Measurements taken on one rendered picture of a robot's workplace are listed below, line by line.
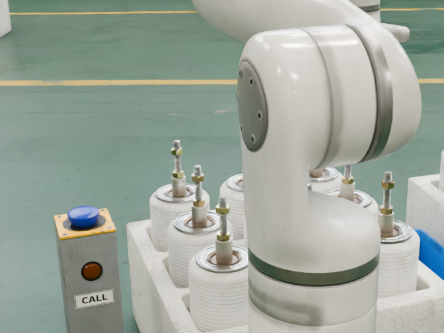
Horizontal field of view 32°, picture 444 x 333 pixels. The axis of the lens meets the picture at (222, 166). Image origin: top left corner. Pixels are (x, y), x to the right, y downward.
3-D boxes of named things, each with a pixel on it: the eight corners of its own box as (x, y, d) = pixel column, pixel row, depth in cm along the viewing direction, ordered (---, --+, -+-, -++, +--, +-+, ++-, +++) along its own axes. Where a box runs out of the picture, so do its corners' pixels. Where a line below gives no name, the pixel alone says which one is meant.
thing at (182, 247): (172, 315, 121) (166, 211, 115) (232, 311, 122) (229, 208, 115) (173, 350, 112) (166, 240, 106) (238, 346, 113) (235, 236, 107)
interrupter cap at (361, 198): (350, 217, 112) (350, 212, 112) (312, 202, 118) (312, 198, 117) (382, 201, 117) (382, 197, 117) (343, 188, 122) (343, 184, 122)
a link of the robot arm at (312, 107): (271, 48, 42) (271, 315, 49) (421, 34, 45) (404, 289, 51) (221, 21, 51) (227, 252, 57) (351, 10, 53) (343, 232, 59)
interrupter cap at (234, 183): (221, 192, 122) (221, 188, 122) (231, 176, 129) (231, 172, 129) (267, 195, 120) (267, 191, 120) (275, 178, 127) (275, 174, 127)
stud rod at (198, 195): (195, 213, 111) (193, 164, 108) (202, 213, 111) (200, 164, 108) (195, 216, 110) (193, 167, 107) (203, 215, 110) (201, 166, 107)
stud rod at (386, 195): (389, 224, 106) (392, 174, 103) (381, 224, 106) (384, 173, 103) (389, 221, 106) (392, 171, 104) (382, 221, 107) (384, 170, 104)
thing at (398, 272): (412, 364, 108) (421, 250, 101) (343, 357, 110) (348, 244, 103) (411, 327, 116) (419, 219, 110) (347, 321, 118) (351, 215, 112)
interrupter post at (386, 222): (393, 238, 105) (394, 216, 104) (376, 236, 106) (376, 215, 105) (393, 230, 108) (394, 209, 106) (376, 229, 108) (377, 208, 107)
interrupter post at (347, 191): (347, 206, 116) (348, 186, 114) (335, 202, 117) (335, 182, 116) (357, 202, 117) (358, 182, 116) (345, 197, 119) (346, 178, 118)
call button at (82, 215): (102, 229, 96) (101, 214, 95) (71, 234, 95) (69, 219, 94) (97, 217, 100) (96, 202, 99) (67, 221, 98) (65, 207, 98)
